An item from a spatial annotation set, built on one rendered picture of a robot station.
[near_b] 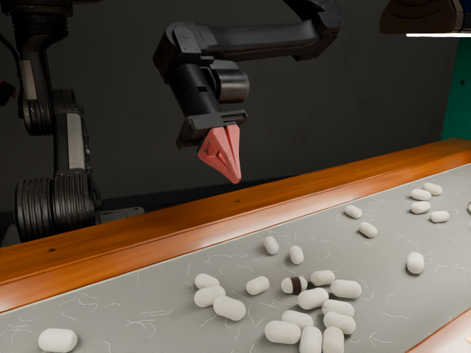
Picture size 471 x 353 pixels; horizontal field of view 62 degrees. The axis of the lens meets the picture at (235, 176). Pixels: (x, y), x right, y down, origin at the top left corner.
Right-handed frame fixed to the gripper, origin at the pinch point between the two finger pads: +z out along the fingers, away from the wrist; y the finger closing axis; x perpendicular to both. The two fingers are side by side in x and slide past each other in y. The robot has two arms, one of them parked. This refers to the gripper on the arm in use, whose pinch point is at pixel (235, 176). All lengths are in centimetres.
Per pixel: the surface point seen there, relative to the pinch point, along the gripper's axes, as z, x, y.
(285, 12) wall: -145, 80, 146
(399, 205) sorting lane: 10.8, 5.3, 33.7
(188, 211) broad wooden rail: -2.0, 12.9, -2.8
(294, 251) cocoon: 12.6, 1.4, 4.1
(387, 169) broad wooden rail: 1.6, 9.9, 43.4
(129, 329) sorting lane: 13.9, 2.5, -19.7
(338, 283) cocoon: 19.1, -4.4, 3.2
